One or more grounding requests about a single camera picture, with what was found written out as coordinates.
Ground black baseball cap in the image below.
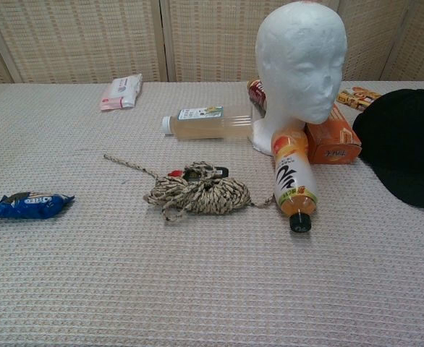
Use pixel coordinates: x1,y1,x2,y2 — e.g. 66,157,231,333
352,88,424,210

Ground white foam mannequin head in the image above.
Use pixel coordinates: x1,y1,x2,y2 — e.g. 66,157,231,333
250,0,349,155

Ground black and red small device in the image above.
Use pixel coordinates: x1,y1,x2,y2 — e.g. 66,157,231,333
166,164,231,181

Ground clear bottle with pale drink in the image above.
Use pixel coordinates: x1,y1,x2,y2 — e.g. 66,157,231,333
161,106,253,140

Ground orange juice bottle black cap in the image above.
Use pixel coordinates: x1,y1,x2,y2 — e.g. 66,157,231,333
271,122,320,234

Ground red snack can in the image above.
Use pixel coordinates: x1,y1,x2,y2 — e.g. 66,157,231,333
247,78,269,109

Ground beige woven tablecloth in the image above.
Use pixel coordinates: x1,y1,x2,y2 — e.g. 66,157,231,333
0,80,424,347

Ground pink white wet wipes pack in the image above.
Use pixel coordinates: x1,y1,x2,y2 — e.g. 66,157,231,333
99,73,144,112

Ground orange cardboard box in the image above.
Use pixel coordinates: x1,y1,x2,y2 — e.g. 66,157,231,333
304,103,363,166

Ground yellow red snack box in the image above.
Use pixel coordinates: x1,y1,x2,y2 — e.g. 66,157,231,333
336,85,383,111

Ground woven folding screen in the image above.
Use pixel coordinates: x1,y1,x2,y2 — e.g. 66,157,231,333
0,0,424,86

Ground blue Oreo cookie pack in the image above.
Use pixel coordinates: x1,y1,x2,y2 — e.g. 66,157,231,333
0,192,76,220

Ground beige braided rope bundle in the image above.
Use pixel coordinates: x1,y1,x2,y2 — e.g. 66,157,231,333
103,154,275,222

